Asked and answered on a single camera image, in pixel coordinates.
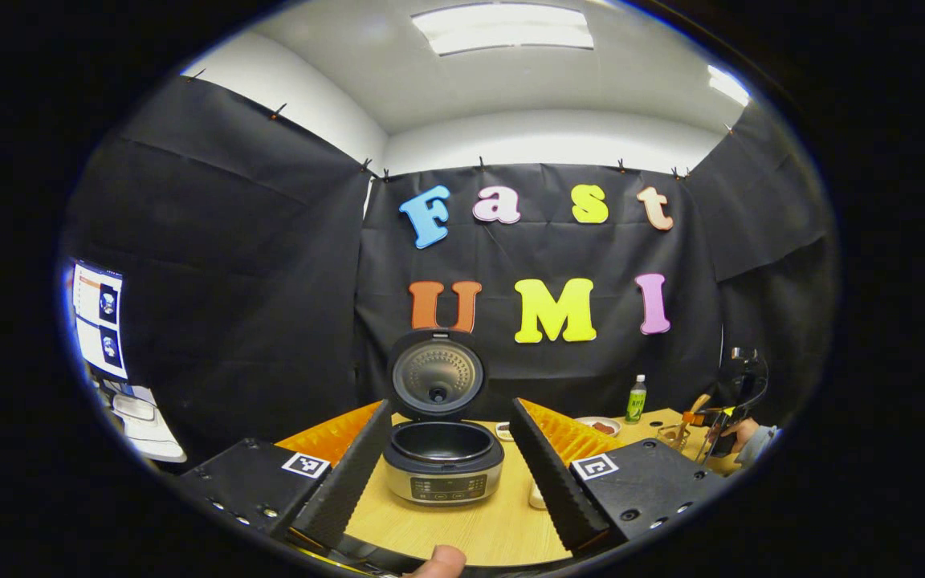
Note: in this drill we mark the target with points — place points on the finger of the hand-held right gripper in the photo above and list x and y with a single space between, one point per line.
703 417

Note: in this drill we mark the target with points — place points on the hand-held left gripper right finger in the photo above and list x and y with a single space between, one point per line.
555 482

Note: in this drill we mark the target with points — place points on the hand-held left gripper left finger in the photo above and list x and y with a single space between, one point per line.
350 482

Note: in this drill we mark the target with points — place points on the wooden spoon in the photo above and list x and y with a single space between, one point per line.
701 403

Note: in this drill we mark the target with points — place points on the clear chopstick holder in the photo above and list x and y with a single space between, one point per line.
675 436

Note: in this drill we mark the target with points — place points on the grey rice cooker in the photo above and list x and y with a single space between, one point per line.
442 482

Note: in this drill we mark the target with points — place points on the clear plastic container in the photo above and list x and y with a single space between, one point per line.
537 496

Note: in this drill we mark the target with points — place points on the green drink bottle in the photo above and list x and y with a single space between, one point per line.
636 401

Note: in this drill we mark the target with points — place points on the white round plate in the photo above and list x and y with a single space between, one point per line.
588 421

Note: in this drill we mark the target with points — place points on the white divided grain tray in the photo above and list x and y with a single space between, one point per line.
504 432

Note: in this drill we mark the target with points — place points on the brown meat piece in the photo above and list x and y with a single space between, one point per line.
603 429

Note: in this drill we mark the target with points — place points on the black backdrop cloth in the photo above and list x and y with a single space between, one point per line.
270 281

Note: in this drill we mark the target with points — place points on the white side table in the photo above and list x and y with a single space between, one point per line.
141 425

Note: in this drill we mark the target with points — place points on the small ceiling light panel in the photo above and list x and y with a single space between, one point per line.
729 84

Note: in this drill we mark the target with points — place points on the computer monitor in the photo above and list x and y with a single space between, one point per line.
97 321

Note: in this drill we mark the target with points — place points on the large ceiling light panel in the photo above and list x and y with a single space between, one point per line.
503 28

